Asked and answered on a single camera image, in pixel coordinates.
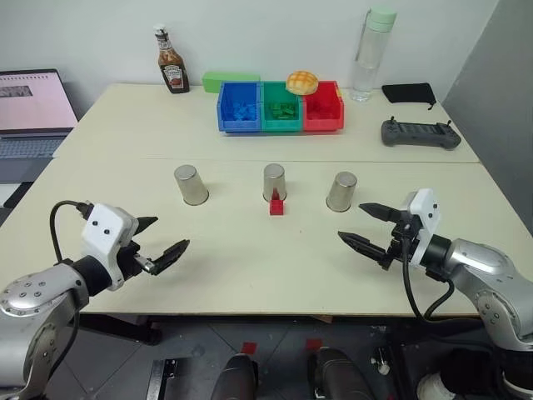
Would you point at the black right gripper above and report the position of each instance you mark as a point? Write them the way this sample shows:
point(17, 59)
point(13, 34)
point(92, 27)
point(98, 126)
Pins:
point(401, 239)

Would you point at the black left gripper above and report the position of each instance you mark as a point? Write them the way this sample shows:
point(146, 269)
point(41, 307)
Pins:
point(130, 260)

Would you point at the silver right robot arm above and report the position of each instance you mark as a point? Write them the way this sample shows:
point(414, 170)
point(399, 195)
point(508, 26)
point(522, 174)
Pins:
point(483, 266)

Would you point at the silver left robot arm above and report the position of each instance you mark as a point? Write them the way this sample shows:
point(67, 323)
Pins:
point(37, 291)

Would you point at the steel cup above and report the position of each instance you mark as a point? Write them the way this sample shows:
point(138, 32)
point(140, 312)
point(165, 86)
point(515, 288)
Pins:
point(341, 191)
point(191, 185)
point(275, 179)

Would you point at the red toy brick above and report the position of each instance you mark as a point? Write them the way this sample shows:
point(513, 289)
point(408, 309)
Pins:
point(277, 207)

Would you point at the grey handheld remote controller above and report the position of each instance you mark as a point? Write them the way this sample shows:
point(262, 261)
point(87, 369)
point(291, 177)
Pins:
point(416, 135)

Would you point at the red plastic bin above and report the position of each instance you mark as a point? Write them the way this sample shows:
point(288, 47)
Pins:
point(322, 123)

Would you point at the blue plastic bin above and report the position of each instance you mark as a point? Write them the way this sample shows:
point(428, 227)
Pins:
point(227, 125)

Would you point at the green plastic bin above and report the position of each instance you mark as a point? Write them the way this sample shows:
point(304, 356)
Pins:
point(281, 124)

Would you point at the black fabric pouch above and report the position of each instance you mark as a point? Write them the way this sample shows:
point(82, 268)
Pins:
point(407, 92)

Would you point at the green toy bricks pile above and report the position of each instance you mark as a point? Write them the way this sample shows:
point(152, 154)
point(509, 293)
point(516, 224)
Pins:
point(283, 109)

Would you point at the dark rounded shape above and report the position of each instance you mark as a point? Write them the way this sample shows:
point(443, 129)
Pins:
point(337, 375)
point(235, 379)

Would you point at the blue toy bricks pile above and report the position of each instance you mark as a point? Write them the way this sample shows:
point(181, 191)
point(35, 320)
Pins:
point(245, 111)

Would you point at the yellow melon bread bun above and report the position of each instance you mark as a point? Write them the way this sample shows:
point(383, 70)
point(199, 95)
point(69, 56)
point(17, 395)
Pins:
point(302, 82)

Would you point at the clear bottle with green cap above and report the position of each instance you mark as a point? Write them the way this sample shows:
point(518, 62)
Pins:
point(366, 62)

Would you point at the ketchup bottle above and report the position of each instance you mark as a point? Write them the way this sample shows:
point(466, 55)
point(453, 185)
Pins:
point(172, 66)

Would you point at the white round object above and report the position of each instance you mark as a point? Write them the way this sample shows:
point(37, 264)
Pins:
point(433, 389)

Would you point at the green rectangular box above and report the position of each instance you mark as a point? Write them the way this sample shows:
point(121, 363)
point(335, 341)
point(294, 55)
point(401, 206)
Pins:
point(227, 78)

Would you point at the grey laptop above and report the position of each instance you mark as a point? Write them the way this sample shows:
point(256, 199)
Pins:
point(29, 104)

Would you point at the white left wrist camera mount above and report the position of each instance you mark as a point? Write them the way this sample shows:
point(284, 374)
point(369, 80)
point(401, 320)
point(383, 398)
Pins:
point(104, 229)

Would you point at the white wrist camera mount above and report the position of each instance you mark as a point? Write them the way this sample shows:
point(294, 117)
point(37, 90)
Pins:
point(104, 229)
point(426, 221)

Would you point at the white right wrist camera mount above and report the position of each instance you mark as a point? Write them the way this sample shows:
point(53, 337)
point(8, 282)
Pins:
point(426, 221)

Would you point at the black table frame bar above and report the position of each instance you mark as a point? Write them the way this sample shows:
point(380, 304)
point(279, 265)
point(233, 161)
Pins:
point(125, 327)

